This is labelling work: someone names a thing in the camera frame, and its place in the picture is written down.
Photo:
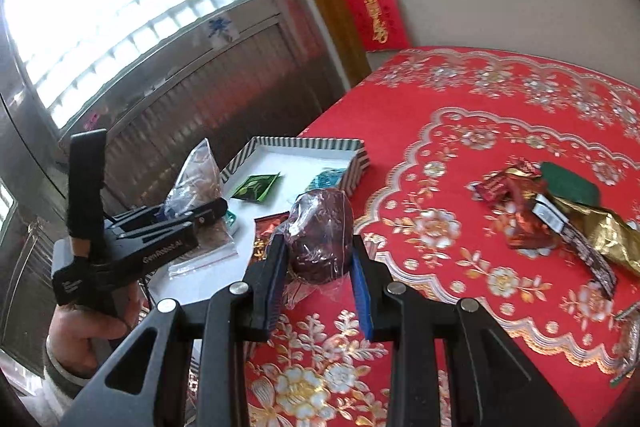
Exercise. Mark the red date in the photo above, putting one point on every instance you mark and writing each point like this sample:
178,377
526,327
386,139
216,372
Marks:
320,232

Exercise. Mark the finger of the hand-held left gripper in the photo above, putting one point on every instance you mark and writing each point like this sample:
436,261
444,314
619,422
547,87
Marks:
140,216
200,214

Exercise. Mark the red wall poster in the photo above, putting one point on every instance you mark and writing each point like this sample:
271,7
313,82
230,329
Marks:
375,7

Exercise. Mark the long dark brown packet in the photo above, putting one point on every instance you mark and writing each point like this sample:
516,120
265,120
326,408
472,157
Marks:
585,252

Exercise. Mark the clear zip bag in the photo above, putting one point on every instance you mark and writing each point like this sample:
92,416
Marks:
197,177

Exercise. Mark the person's left forearm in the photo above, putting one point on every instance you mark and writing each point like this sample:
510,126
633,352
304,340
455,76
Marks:
65,389

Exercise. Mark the light blue snack packet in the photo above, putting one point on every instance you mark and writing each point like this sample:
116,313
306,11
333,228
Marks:
325,181

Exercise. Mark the metal door with window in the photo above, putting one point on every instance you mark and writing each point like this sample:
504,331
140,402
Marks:
125,57

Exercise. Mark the brown snack packet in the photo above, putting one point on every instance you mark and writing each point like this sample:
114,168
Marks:
267,232

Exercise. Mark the green and black snack packet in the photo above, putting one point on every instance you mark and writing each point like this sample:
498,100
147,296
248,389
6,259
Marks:
255,188

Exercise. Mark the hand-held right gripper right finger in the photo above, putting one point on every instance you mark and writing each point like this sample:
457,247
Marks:
362,292

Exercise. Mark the gold foil packet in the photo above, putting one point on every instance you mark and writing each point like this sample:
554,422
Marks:
615,232

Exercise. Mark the small green snack packet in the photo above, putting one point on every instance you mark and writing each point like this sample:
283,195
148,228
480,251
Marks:
230,220

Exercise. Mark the blue paper sticker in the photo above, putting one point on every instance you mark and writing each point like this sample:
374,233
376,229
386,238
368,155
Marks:
221,30

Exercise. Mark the dark green snack packet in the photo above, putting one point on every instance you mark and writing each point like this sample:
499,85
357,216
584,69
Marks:
570,184

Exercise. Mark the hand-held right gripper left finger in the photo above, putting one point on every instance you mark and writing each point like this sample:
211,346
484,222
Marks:
277,277

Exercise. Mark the small red candy packet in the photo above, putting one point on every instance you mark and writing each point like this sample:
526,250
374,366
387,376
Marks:
525,217
490,187

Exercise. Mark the person's left hand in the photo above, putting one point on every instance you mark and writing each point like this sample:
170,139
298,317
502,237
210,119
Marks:
75,332

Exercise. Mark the red floral tablecloth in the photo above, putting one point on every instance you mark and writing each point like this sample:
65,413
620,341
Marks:
450,147

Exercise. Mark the clear wrapped sesame bar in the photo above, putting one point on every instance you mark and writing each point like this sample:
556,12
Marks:
631,342

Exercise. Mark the striped cardboard box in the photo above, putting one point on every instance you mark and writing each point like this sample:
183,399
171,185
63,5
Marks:
300,162

